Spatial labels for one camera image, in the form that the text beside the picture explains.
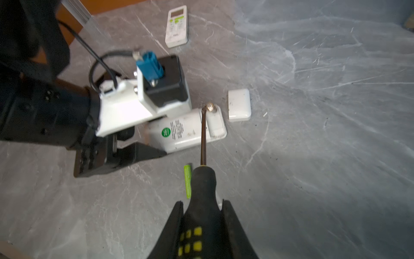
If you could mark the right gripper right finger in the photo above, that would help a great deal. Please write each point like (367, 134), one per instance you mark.
(237, 242)

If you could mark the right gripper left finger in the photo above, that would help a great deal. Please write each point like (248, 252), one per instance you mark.
(167, 245)

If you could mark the white remote control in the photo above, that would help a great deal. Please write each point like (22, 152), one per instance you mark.
(177, 27)
(183, 132)

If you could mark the black yellow screwdriver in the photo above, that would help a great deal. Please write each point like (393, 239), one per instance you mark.
(202, 221)

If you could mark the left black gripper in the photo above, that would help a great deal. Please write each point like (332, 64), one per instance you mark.
(104, 156)

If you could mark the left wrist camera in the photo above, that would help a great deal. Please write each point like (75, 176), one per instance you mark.
(136, 101)

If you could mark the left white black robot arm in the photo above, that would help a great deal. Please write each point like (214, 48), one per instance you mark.
(39, 108)

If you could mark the white battery cover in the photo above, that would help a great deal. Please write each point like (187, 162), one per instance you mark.
(239, 105)

